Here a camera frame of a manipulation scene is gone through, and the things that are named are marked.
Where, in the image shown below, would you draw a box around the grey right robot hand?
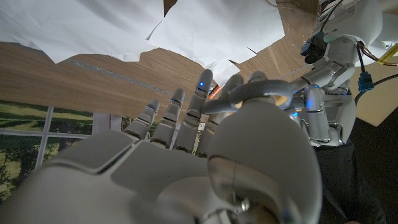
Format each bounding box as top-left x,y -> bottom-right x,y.
0,68 -> 323,224

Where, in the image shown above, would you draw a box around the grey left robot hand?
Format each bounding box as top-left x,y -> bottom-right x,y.
289,35 -> 358,147

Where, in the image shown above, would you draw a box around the grey scissors with orange handles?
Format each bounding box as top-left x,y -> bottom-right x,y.
201,79 -> 295,116

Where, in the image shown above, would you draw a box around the white paper sheet with slits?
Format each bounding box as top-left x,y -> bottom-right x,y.
146,0 -> 285,87

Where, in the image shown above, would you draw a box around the white floor mat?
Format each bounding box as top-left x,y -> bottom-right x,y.
351,62 -> 398,128

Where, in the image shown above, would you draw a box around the orange marker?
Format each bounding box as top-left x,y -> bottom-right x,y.
208,84 -> 222,100

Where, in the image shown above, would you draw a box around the printed window backdrop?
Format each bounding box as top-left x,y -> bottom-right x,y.
0,99 -> 206,200

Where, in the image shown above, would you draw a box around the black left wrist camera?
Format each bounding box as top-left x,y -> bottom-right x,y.
300,30 -> 329,65

